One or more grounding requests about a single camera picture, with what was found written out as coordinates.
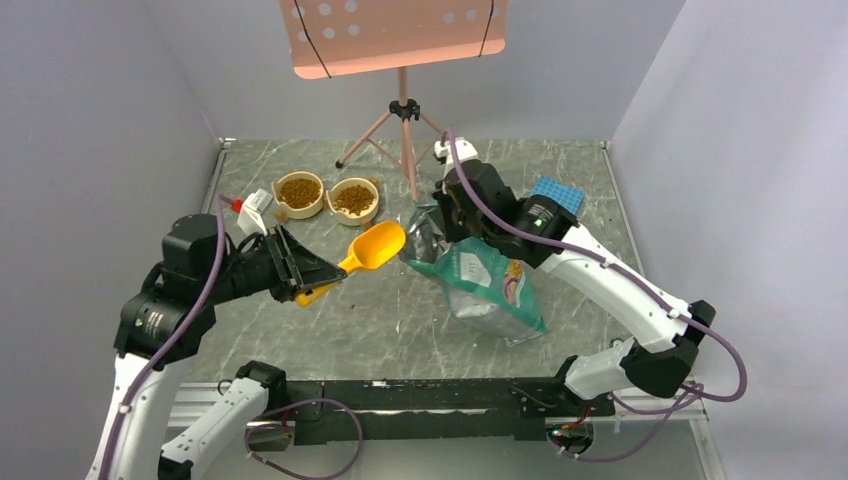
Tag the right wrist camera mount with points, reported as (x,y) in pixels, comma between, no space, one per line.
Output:
(446,152)

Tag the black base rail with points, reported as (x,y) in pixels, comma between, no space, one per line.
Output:
(520,408)

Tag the brown pet food kibble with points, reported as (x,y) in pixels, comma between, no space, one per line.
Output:
(352,199)

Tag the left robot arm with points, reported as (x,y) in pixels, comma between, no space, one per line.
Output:
(159,334)

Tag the cream pet bowl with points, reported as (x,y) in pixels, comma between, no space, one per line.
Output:
(299,195)
(354,201)

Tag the yellow plastic food scoop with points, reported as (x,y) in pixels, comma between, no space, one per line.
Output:
(371,249)

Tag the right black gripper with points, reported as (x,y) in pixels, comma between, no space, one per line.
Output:
(445,198)

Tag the left cream pet bowl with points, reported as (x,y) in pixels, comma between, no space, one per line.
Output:
(299,195)

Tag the green pet food bag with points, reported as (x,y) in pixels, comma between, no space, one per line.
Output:
(481,287)

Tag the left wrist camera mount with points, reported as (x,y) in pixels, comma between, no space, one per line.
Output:
(251,210)

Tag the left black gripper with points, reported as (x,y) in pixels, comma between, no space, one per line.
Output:
(295,265)

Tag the right cream pet bowl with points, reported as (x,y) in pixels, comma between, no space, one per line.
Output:
(354,201)

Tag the wooden bowl stand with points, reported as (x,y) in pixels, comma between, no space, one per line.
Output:
(301,195)

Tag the blue studded building plate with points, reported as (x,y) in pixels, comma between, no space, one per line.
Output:
(568,197)

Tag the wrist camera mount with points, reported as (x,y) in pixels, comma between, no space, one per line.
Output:
(251,210)
(446,152)

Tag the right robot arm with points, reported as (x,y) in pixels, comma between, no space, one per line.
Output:
(658,355)

